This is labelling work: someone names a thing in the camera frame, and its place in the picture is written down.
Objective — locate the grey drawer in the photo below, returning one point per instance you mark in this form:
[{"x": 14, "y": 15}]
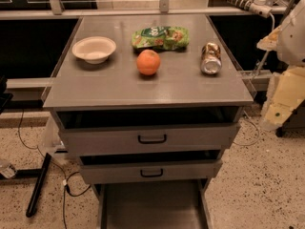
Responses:
[
  {"x": 150, "y": 167},
  {"x": 143, "y": 131},
  {"x": 154, "y": 205}
]

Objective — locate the green chip bag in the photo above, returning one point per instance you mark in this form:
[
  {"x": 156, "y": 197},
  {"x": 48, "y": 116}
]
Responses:
[{"x": 164, "y": 38}]

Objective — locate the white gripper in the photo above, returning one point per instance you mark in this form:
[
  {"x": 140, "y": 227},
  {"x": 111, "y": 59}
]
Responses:
[{"x": 293, "y": 40}]

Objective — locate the grey top drawer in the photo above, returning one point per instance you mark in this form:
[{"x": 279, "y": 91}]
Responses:
[{"x": 143, "y": 131}]

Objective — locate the grey drawer cabinet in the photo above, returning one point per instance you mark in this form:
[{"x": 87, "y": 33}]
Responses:
[{"x": 118, "y": 85}]

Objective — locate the crushed metal can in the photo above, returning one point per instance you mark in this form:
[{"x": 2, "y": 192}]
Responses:
[{"x": 211, "y": 59}]

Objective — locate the black metal bar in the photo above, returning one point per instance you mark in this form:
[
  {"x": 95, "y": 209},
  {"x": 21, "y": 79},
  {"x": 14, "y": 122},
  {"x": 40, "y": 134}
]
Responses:
[{"x": 31, "y": 210}]

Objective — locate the grey bottom drawer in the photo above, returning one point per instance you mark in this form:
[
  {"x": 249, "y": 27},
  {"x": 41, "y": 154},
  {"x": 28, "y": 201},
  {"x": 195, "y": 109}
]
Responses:
[{"x": 154, "y": 205}]

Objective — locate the white paper bowl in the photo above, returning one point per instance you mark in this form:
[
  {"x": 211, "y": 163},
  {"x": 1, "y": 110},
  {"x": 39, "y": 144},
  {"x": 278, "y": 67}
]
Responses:
[{"x": 94, "y": 50}]

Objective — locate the orange fruit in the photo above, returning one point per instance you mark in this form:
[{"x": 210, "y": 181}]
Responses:
[{"x": 148, "y": 62}]

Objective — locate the grey middle drawer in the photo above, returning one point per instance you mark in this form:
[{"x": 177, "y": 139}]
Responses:
[{"x": 150, "y": 167}]

